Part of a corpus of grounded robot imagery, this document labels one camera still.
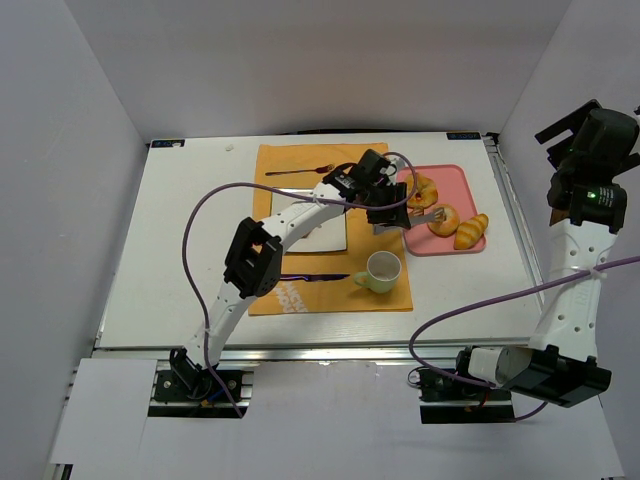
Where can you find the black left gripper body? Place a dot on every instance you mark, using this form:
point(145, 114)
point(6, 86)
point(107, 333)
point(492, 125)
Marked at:
point(388, 215)

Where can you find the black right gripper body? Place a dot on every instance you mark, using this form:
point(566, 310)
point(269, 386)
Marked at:
point(558, 132)

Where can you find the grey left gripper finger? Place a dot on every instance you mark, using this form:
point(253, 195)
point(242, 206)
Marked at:
point(380, 229)
point(420, 216)

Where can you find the sugared ring donut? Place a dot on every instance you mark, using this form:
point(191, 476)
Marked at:
point(447, 222)

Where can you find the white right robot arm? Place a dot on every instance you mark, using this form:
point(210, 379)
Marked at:
point(559, 363)

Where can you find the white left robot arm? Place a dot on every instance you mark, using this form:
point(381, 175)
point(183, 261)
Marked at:
point(253, 262)

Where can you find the twisted glazed bun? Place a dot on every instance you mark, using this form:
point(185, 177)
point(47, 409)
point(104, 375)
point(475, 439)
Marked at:
point(425, 193)

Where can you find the striped croissant roll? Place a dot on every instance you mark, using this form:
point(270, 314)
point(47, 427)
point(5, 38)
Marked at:
point(469, 233)

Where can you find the pale green mug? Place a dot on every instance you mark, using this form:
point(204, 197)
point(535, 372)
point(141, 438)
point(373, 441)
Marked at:
point(383, 269)

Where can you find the metal fork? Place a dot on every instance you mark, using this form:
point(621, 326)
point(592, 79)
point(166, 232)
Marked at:
point(318, 170)

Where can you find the white square plate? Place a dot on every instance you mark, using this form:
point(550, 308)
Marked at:
point(330, 236)

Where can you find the orange placemat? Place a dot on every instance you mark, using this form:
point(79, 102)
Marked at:
point(333, 296)

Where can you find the black logo sticker right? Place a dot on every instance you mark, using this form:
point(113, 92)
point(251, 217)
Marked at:
point(463, 136)

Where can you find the black logo sticker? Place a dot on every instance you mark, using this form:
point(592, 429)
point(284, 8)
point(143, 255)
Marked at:
point(463, 136)
point(167, 143)

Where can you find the blue iridescent knife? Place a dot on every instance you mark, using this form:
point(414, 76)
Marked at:
point(314, 277)

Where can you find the black logo sticker left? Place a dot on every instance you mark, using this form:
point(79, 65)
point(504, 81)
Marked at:
point(167, 143)

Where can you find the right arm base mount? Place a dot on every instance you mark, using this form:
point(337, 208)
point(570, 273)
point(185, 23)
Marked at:
point(443, 401)

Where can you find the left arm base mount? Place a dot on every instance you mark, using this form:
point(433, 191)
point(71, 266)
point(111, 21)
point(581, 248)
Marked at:
point(184, 389)

